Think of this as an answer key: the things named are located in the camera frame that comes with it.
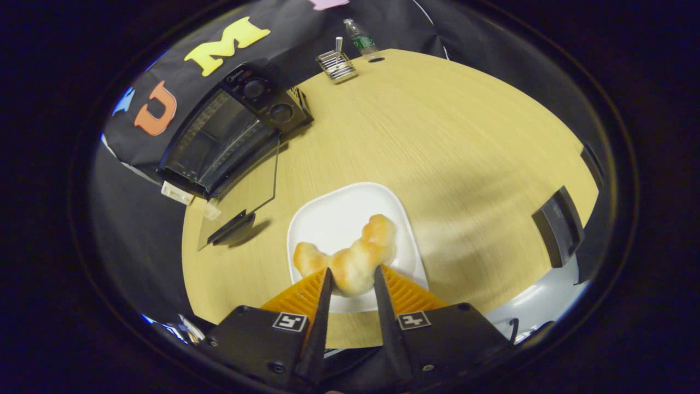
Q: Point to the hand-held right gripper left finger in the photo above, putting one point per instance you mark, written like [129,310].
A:
[320,328]

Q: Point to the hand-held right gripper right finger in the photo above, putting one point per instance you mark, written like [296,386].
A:
[388,328]

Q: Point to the golden bread roll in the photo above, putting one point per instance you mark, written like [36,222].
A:
[355,262]

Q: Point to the black electric oven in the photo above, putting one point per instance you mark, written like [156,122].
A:
[219,137]

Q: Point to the white plate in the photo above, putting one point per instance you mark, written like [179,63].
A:
[339,219]

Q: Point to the clear plastic water bottle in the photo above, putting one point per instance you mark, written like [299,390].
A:
[362,39]

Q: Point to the black table edge bracket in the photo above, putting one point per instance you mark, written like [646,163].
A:
[558,227]

